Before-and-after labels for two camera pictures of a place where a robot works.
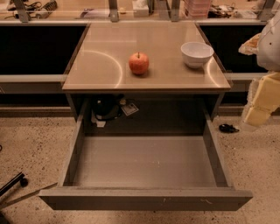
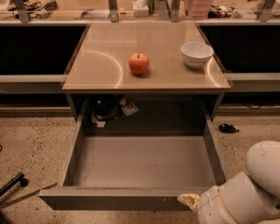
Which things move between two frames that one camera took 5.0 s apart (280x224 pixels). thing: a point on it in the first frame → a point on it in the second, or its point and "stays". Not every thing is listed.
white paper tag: x=129 y=108 stays
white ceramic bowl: x=196 y=54 stays
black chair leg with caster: x=20 y=177 stays
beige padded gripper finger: x=249 y=47 → x=191 y=199
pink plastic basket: x=198 y=8 stays
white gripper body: x=269 y=48 → x=209 y=206
